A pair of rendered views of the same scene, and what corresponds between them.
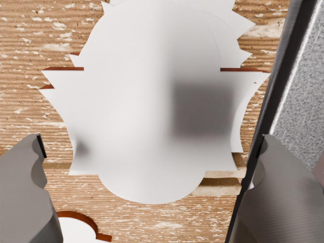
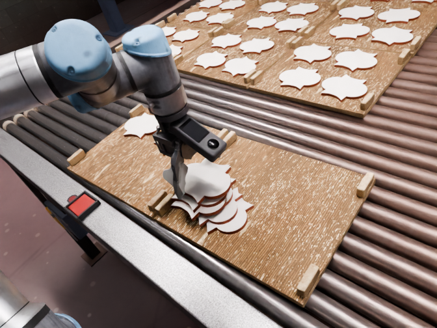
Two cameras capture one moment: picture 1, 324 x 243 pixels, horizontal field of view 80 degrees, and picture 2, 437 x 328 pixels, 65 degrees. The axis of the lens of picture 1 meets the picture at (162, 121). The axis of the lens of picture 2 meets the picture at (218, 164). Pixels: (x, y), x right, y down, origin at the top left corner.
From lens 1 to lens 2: 0.69 m
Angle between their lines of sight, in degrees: 32
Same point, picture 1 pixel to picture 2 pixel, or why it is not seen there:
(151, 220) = (157, 174)
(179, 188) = not seen: hidden behind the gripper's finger
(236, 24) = (211, 226)
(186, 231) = (138, 183)
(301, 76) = (173, 255)
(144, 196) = not seen: hidden behind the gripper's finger
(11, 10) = (259, 177)
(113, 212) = not seen: hidden behind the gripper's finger
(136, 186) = (190, 168)
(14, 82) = (244, 165)
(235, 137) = (178, 204)
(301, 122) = (151, 251)
